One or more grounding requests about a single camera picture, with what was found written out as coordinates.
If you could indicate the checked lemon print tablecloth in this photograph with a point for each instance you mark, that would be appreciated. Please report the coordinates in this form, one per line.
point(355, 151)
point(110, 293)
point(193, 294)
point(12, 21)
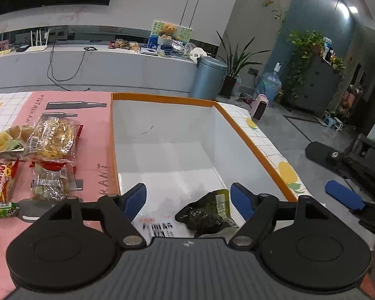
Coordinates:
point(268, 143)

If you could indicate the clear yellow cracker packet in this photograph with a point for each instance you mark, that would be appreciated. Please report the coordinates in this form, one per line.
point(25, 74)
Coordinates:
point(53, 137)

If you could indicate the blue water jug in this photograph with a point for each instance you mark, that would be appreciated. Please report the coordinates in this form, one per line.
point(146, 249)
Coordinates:
point(270, 84)

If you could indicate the round white sign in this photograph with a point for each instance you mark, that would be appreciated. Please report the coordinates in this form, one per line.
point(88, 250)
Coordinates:
point(199, 53)

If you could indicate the pile of snacks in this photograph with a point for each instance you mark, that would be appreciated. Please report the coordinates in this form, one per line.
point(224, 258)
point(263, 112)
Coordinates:
point(125, 44)

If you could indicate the white television console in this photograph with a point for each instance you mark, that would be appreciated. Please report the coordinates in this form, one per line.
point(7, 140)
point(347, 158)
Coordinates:
point(112, 68)

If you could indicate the yellow chip packet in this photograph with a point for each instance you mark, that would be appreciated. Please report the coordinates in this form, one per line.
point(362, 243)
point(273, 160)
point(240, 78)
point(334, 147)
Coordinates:
point(4, 145)

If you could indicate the orange cardboard box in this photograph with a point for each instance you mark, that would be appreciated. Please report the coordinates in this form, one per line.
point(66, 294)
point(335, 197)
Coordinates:
point(162, 131)

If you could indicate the pink placemat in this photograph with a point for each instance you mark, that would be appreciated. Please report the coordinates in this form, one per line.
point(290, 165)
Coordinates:
point(93, 137)

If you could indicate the grey cabinet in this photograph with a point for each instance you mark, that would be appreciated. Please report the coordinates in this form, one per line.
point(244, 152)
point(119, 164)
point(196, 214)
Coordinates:
point(318, 87)

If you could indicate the teddy bear picture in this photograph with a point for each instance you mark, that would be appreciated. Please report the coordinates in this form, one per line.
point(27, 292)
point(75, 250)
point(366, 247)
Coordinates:
point(170, 32)

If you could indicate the clear red label packet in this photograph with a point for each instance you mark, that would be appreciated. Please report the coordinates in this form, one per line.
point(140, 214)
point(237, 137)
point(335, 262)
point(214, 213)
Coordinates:
point(50, 184)

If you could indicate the dark green snack packet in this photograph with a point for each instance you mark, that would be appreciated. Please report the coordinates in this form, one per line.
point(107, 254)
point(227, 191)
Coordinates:
point(206, 217)

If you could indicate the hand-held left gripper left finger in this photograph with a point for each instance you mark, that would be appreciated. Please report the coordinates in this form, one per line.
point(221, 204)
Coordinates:
point(133, 201)

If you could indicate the long-leaf potted plant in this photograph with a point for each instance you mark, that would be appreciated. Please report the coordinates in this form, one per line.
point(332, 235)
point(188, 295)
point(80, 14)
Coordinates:
point(234, 65)

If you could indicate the white router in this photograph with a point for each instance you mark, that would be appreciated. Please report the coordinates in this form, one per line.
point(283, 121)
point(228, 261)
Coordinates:
point(37, 47)

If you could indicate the ivy plant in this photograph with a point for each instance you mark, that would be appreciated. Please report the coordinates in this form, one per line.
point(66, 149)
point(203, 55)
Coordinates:
point(303, 47)

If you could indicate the small black box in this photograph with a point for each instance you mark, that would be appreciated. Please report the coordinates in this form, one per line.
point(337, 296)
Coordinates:
point(22, 48)

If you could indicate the green candy roll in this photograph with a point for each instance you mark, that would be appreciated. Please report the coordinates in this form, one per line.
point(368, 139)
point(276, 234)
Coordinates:
point(1, 210)

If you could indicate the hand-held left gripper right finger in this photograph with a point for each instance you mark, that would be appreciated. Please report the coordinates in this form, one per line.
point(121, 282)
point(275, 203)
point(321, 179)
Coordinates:
point(242, 200)

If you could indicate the pink space heater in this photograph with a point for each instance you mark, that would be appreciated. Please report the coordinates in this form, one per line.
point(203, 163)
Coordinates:
point(260, 107)

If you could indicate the blue-grey trash bin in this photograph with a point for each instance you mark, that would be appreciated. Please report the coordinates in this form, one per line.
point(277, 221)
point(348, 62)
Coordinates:
point(206, 79)

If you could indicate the orange noodle stick packet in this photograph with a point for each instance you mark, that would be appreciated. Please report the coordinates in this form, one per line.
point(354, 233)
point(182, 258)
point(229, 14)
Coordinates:
point(0, 181)

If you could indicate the group of bottles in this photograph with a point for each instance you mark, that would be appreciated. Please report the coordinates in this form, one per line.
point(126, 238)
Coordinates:
point(329, 53)

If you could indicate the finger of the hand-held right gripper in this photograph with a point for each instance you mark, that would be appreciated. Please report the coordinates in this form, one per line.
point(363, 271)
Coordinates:
point(343, 195)
point(323, 153)

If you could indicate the white flat box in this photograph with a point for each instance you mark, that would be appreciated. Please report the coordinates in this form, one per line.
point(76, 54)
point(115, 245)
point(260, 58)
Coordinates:
point(149, 51)

